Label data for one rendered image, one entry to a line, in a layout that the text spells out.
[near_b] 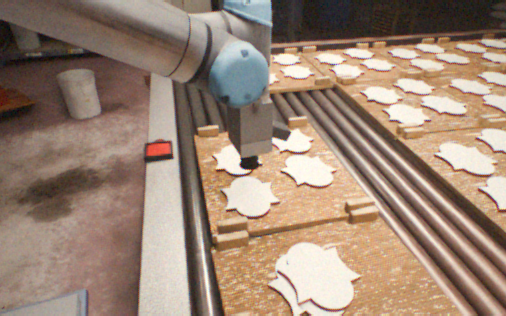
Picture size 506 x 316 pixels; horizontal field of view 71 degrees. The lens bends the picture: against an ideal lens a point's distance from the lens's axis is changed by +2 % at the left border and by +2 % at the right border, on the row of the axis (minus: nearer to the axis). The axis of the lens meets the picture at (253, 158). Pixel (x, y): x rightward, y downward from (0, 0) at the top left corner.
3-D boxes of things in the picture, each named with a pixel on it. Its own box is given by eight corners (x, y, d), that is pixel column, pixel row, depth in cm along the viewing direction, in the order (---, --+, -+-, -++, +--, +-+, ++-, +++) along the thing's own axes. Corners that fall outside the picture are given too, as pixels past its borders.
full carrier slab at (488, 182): (515, 249, 67) (525, 232, 65) (395, 142, 101) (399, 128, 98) (655, 221, 74) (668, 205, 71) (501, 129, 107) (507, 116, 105)
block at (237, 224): (218, 236, 68) (217, 226, 66) (216, 230, 69) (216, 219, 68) (248, 231, 69) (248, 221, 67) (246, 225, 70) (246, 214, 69)
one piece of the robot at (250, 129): (303, 79, 61) (296, 158, 70) (281, 64, 68) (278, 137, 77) (237, 89, 57) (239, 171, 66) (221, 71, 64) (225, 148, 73)
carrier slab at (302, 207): (213, 243, 68) (212, 237, 67) (194, 140, 102) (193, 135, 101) (377, 216, 75) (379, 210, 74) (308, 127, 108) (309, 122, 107)
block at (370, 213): (351, 225, 70) (353, 215, 69) (346, 219, 72) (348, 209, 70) (378, 220, 71) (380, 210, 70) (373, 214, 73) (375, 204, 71)
